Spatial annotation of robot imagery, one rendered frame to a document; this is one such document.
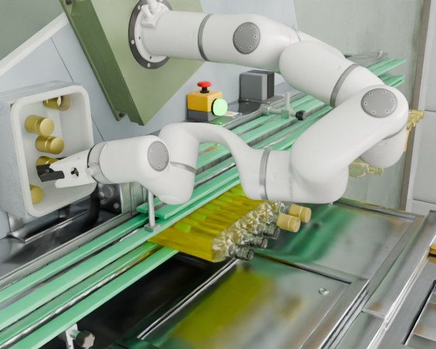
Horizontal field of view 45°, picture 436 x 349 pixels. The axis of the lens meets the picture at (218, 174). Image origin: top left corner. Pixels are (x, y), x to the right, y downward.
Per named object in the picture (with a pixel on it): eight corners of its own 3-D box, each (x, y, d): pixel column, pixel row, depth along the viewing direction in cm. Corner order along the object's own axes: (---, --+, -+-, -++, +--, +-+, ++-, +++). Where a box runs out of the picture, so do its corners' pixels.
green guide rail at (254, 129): (133, 179, 112) (162, 187, 108) (133, 174, 112) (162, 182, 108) (389, 59, 247) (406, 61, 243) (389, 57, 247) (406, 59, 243)
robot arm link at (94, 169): (100, 192, 90) (90, 192, 92) (136, 174, 96) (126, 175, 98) (86, 149, 88) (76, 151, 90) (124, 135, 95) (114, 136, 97)
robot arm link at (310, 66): (349, 57, 87) (378, 68, 101) (239, 4, 98) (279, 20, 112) (322, 109, 91) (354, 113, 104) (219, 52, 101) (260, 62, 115)
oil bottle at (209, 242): (144, 240, 120) (223, 266, 109) (142, 218, 118) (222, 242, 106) (160, 230, 124) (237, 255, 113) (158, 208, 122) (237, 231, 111)
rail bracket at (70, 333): (33, 346, 99) (84, 374, 92) (28, 316, 96) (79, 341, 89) (50, 334, 102) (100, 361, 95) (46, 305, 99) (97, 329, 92)
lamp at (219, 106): (211, 116, 143) (220, 118, 141) (210, 100, 141) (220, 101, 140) (220, 113, 146) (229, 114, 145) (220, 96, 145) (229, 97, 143)
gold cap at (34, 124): (23, 117, 100) (38, 120, 98) (38, 113, 103) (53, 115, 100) (25, 135, 101) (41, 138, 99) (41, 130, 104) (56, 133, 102)
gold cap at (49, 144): (33, 136, 103) (48, 140, 101) (48, 131, 105) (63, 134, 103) (37, 154, 104) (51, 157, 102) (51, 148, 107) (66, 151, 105)
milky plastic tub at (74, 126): (1, 211, 102) (30, 222, 97) (-21, 95, 93) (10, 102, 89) (70, 182, 115) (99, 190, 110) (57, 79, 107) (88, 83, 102)
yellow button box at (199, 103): (186, 118, 146) (208, 122, 142) (185, 91, 144) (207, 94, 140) (201, 112, 152) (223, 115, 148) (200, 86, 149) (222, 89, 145)
